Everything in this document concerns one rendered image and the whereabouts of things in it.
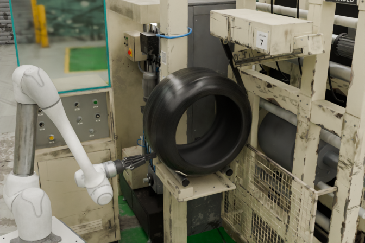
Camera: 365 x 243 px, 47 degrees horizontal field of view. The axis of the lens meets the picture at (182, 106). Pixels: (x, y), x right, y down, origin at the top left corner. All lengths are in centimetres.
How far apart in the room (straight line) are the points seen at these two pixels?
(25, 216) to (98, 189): 35
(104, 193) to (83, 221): 110
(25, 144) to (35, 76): 40
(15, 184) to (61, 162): 68
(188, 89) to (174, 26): 45
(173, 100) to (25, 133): 74
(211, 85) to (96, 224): 147
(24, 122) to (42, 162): 74
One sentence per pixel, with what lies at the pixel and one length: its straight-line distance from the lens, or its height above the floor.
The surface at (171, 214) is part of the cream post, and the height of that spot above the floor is 45.
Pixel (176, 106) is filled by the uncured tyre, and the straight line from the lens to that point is 213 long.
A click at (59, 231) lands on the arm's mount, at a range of 233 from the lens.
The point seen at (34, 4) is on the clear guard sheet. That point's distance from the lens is 262.
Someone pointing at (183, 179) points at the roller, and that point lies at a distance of 235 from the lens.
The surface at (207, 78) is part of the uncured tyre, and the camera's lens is 220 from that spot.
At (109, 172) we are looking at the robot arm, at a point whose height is 102.
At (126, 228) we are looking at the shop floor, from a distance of 358.
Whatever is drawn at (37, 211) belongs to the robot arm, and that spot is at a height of 97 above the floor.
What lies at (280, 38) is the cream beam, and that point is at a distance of 205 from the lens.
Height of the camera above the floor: 208
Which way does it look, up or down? 20 degrees down
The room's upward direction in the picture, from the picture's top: straight up
